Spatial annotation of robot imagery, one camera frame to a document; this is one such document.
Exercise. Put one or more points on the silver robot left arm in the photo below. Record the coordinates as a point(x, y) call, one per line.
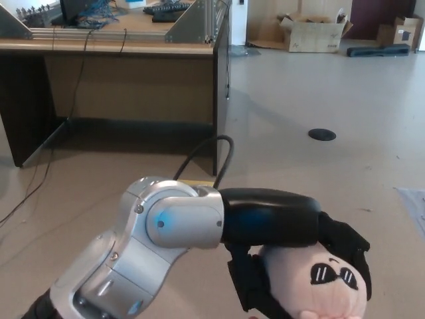
point(133, 249)

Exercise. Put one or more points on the wooden desk with dark sides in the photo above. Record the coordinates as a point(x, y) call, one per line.
point(133, 83)

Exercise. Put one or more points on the row of dark metal bolts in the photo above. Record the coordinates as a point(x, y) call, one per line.
point(33, 13)

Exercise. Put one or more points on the black round floor cover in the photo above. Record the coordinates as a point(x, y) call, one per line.
point(322, 134)

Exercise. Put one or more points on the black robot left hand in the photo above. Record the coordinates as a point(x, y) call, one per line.
point(269, 216)

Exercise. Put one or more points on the dark purple door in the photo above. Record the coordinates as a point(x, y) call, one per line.
point(373, 16)

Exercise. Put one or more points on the pink plush dumpling with sunglasses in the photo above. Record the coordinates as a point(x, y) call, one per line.
point(308, 285)

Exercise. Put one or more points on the clear plastic sheet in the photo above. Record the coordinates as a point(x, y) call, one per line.
point(415, 206)

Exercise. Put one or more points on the black monitor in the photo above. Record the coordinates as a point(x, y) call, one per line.
point(71, 10)

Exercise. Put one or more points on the flat black keyboard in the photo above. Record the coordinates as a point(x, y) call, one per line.
point(164, 17)

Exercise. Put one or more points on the crumpled clear plastic bag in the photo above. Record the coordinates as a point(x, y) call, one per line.
point(244, 51)

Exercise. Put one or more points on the small cardboard box with label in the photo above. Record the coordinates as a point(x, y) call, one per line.
point(403, 33)

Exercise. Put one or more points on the aluminium profile frame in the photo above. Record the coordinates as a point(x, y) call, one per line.
point(184, 30)

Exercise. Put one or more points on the yellow paper sheet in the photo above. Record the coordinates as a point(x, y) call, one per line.
point(196, 182)

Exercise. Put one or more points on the flat cardboard sheet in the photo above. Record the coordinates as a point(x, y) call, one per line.
point(264, 33)

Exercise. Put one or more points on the large open cardboard box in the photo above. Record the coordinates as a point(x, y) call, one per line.
point(313, 38)

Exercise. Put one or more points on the person's bare hand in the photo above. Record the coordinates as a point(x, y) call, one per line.
point(318, 314)

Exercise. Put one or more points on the white and blue box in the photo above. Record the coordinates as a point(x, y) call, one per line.
point(135, 3)

